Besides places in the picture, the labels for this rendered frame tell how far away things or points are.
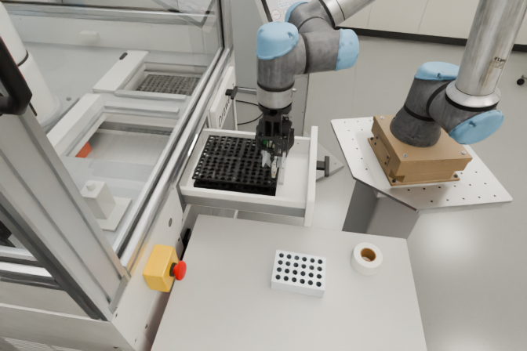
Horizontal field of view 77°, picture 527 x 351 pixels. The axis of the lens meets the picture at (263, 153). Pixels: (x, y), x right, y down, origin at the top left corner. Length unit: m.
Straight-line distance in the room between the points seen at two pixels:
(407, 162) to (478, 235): 1.18
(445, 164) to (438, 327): 0.88
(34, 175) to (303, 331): 0.62
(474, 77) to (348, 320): 0.61
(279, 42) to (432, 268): 1.55
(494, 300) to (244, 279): 1.37
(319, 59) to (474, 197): 0.73
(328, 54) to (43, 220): 0.51
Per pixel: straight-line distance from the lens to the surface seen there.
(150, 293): 0.82
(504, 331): 1.94
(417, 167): 1.09
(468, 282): 1.98
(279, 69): 0.63
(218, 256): 0.91
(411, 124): 1.09
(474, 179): 1.25
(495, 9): 0.82
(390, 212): 1.29
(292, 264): 0.85
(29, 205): 0.45
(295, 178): 0.97
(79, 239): 0.54
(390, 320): 0.88
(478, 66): 0.88
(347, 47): 0.66
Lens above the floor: 1.55
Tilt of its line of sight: 43 degrees down
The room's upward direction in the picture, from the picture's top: straight up
